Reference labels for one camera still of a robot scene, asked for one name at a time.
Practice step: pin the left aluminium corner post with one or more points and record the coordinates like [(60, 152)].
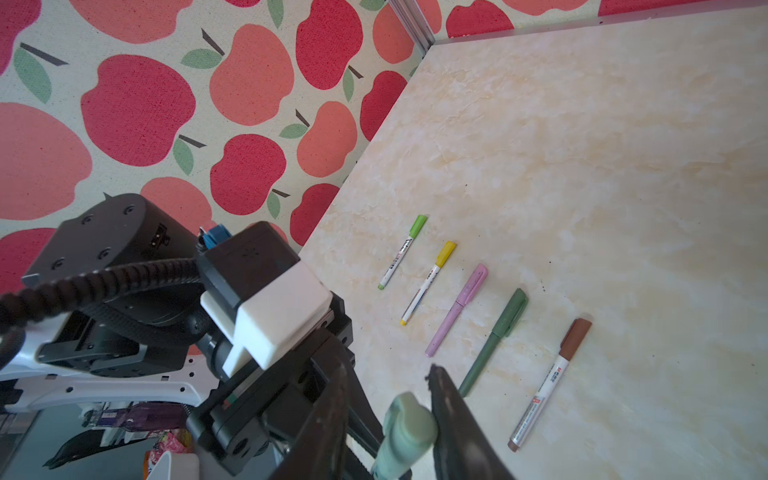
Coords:
[(414, 22)]

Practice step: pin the white pen light green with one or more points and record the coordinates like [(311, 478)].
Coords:
[(402, 252)]

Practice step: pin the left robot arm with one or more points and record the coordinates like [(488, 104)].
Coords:
[(124, 279)]

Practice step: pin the dark green pen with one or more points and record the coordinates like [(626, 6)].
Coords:
[(506, 322)]

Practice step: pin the white pen black print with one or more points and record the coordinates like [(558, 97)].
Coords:
[(537, 403)]

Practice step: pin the yellow-tipped white pen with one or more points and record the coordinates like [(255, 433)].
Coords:
[(442, 258)]

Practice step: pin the brown pen cap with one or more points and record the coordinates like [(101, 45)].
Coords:
[(574, 337)]

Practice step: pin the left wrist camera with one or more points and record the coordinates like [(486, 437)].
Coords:
[(261, 296)]

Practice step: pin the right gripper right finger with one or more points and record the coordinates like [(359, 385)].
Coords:
[(461, 450)]

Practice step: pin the pink pen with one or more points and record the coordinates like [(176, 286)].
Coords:
[(467, 293)]

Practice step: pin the grey-green pen cap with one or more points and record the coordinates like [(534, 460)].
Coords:
[(410, 430)]

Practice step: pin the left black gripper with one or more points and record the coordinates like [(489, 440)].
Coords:
[(257, 408)]

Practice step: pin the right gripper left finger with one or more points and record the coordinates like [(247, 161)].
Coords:
[(319, 451)]

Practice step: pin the background lab equipment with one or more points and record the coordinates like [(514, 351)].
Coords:
[(53, 427)]

